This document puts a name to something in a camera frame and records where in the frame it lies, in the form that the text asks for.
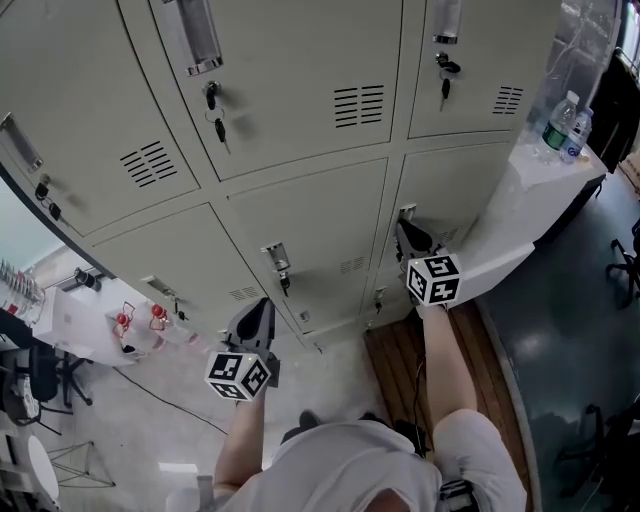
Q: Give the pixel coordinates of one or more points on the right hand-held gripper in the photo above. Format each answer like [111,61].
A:
[434,280]

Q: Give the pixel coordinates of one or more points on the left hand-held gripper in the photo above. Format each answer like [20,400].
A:
[235,375]

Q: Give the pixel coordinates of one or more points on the grey metal locker cabinet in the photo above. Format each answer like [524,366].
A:
[300,150]

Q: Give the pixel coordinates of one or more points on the person's left forearm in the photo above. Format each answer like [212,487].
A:
[245,440]

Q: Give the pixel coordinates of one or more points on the person's right forearm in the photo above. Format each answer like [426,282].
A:
[447,365]

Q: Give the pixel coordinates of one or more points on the person's black shoe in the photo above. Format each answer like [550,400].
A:
[305,425]
[407,432]

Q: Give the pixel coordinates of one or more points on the black and white slipper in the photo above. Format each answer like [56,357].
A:
[132,351]

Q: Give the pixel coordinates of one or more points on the white counter unit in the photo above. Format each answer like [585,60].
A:
[530,210]

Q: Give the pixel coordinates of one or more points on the wooden slat platform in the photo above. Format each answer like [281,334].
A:
[495,390]

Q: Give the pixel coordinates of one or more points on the person's white shirt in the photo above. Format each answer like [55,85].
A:
[350,470]

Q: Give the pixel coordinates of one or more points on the small black desktop device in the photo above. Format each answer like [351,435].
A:
[87,279]

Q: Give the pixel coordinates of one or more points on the white low table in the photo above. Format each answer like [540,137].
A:
[75,320]

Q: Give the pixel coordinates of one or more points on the green label water bottle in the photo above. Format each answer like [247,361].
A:
[556,127]

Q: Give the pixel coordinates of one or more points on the blue label water bottle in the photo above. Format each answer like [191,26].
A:
[575,140]

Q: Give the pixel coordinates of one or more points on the set of dark locker keys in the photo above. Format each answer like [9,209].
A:
[220,131]

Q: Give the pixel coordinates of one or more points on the brown cardboard box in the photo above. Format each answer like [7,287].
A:
[632,172]

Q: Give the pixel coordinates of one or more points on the black white patterned box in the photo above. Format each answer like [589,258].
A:
[26,400]

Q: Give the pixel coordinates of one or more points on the clear rack with red parts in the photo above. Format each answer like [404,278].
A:
[17,295]

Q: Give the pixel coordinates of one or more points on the clothes rack with dark coats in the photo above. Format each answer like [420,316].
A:
[615,110]

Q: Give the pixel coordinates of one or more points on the white round stool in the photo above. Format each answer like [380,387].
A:
[42,470]

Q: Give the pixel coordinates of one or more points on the translucent plastic wrapped panel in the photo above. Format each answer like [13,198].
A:
[575,45]

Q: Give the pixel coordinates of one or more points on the black window frame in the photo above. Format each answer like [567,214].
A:
[60,235]

